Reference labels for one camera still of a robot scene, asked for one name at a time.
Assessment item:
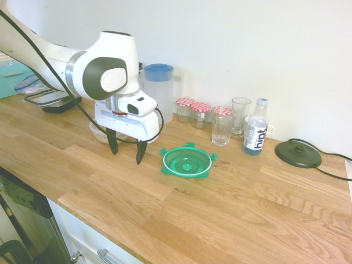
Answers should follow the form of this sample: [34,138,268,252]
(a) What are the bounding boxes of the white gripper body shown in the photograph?
[94,100,161,142]

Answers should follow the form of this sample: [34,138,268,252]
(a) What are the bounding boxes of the jar with red checkered lid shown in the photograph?
[211,106,234,130]
[190,102,212,129]
[176,97,195,123]

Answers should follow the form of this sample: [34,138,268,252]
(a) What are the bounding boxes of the clear faceted tumbler glass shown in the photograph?
[211,114,237,147]

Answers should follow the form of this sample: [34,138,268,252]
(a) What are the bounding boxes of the clear zip bag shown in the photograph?
[14,74,49,96]

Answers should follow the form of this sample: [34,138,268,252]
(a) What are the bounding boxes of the green round container lid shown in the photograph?
[159,142,220,180]

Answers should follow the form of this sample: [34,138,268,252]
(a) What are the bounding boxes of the white mug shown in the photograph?
[244,115,275,135]

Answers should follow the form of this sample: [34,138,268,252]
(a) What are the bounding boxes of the clear bowl with nuts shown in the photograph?
[88,118,130,146]

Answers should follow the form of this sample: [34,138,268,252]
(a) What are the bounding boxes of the white cabinet drawer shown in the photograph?
[48,197,144,264]

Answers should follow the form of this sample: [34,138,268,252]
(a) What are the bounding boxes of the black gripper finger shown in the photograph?
[106,128,119,156]
[135,140,147,166]

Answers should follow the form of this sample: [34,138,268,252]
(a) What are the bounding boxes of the silver drawer handle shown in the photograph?
[96,248,124,264]

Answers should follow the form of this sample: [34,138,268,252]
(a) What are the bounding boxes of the teal bread box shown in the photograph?
[0,59,36,100]

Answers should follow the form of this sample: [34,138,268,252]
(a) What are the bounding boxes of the dark kettle base cord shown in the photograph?
[285,138,352,182]

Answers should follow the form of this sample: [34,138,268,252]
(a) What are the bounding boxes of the dark round kettle base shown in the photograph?
[274,139,322,168]

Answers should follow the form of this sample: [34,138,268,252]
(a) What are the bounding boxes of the stainless steel dishwasher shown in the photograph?
[0,166,72,264]

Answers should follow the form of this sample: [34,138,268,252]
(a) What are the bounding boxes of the black container with clear lid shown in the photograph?
[23,89,83,114]

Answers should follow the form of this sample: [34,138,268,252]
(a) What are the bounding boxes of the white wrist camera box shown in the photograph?
[118,92,157,118]

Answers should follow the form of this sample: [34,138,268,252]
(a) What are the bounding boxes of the tall clear footed glass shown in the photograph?
[231,97,252,138]

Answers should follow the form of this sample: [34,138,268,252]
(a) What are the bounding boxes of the hint water bottle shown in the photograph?
[243,98,269,157]

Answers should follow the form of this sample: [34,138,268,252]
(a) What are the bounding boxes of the pitcher with light blue lid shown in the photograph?
[139,63,184,124]

